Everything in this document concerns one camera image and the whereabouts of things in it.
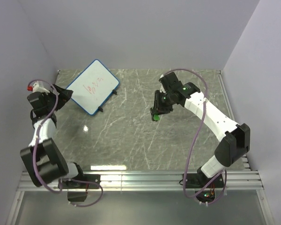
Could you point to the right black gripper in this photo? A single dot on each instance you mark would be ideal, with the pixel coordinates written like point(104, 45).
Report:
point(158, 108)

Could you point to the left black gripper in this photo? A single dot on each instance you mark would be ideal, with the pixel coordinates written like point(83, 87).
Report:
point(63, 96)

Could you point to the green whiteboard eraser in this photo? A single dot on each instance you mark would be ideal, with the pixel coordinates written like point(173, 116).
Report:
point(156, 117)

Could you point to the blue framed whiteboard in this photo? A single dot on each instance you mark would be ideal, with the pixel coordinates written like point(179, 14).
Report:
point(93, 87)

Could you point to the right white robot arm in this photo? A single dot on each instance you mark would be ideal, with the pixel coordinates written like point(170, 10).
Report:
point(234, 139)

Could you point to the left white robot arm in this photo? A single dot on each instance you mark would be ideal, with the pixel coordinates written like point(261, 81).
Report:
point(42, 158)

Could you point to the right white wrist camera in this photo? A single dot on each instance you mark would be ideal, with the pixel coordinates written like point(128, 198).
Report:
point(162, 89)

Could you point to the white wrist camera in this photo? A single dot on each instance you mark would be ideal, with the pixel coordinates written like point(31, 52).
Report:
point(162, 89)
point(37, 86)

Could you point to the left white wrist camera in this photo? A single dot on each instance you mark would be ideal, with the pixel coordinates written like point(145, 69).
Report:
point(37, 86)

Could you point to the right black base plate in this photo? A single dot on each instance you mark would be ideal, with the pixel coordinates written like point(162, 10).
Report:
point(196, 180)

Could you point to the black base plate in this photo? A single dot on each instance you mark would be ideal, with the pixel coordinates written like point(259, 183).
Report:
point(88, 181)
point(196, 180)

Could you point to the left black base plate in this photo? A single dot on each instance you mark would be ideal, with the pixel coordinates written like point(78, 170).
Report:
point(88, 181)

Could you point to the aluminium rail frame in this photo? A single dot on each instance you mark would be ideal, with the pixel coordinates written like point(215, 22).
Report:
point(140, 164)

